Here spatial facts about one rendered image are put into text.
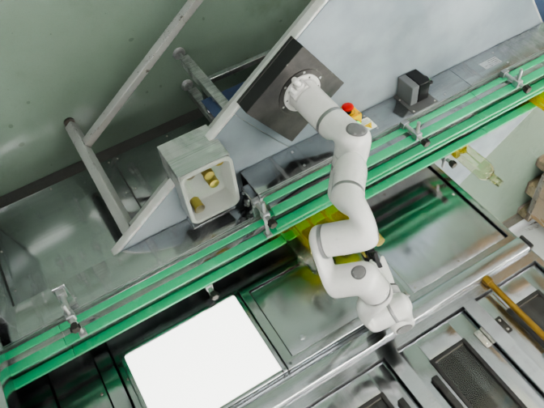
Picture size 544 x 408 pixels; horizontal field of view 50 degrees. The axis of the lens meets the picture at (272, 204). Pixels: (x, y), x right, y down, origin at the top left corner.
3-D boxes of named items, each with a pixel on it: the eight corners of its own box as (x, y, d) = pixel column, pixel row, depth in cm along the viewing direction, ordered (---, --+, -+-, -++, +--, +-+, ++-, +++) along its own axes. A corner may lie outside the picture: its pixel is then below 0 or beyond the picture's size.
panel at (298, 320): (120, 359, 186) (163, 452, 166) (117, 354, 184) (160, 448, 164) (349, 231, 210) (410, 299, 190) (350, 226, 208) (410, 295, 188)
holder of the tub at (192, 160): (185, 218, 193) (195, 233, 189) (167, 161, 172) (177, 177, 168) (230, 195, 198) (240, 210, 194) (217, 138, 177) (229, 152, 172)
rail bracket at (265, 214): (253, 223, 192) (273, 248, 185) (248, 189, 179) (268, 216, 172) (261, 218, 193) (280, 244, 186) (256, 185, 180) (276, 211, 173)
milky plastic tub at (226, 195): (182, 209, 189) (193, 227, 184) (167, 162, 172) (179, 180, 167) (228, 185, 194) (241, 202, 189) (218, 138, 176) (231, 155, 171)
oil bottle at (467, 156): (445, 150, 229) (494, 192, 214) (445, 142, 225) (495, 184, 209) (456, 143, 230) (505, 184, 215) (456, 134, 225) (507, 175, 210)
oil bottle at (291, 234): (269, 227, 199) (302, 269, 187) (267, 216, 195) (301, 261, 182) (282, 218, 201) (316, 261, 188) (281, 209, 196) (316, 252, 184)
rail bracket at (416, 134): (397, 127, 201) (422, 150, 193) (398, 111, 195) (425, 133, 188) (405, 122, 202) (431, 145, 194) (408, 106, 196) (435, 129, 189)
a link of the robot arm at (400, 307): (381, 323, 160) (412, 307, 158) (367, 291, 166) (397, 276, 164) (397, 339, 171) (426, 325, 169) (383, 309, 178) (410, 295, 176)
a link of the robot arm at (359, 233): (316, 185, 145) (310, 227, 135) (369, 175, 140) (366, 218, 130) (335, 222, 154) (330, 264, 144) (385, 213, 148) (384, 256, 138)
